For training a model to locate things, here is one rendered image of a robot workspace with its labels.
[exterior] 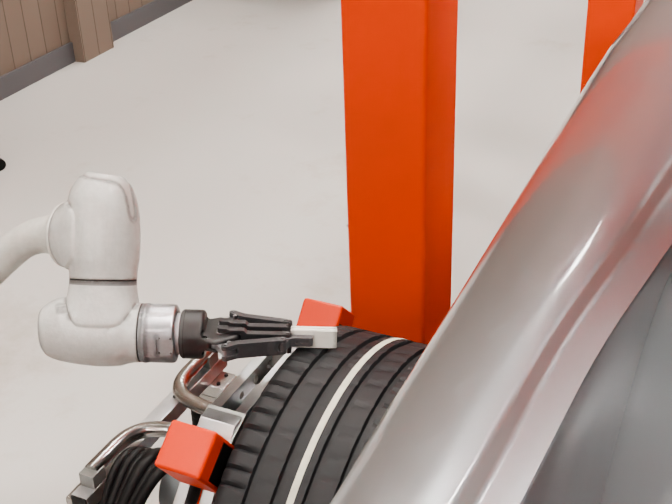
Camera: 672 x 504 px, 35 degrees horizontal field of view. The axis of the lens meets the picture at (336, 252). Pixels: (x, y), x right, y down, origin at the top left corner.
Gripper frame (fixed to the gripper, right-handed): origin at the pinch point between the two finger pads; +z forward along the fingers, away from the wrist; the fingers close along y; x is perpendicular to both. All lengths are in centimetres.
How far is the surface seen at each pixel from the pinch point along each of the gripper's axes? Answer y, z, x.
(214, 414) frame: 7.8, -14.4, -9.3
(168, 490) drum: -5.4, -24.1, -32.3
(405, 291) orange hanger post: -42.2, 16.6, -11.2
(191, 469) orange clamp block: 21.0, -16.0, -10.1
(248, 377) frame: -1.4, -10.1, -8.0
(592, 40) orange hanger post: -221, 89, 4
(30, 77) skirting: -448, -174, -67
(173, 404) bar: -14.5, -24.3, -21.1
